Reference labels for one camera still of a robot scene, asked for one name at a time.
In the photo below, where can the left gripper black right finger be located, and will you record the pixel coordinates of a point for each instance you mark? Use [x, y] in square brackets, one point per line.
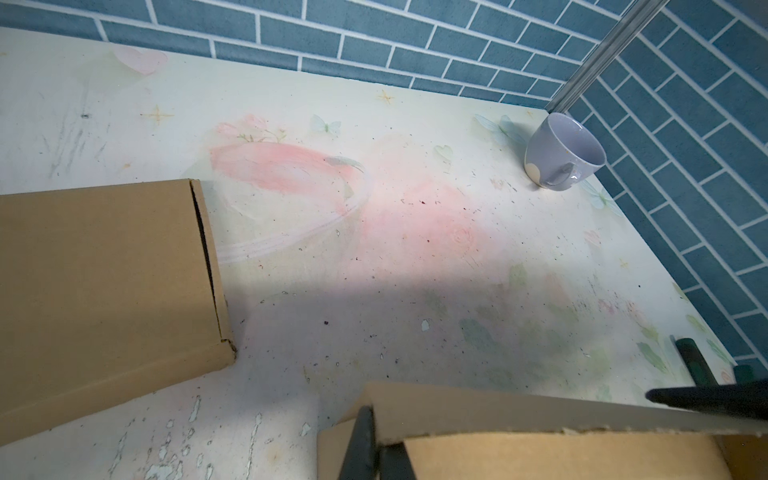
[394, 463]

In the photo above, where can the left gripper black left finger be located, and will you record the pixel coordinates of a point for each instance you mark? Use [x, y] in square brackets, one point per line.
[360, 461]

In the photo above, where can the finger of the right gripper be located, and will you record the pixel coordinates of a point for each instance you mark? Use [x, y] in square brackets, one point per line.
[747, 400]

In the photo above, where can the cardboard box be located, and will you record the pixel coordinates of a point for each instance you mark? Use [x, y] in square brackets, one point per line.
[107, 294]

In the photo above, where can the lavender ceramic cup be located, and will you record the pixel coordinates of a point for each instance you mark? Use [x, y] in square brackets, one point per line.
[561, 153]

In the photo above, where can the green handled pliers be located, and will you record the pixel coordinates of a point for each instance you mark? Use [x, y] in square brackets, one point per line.
[700, 371]

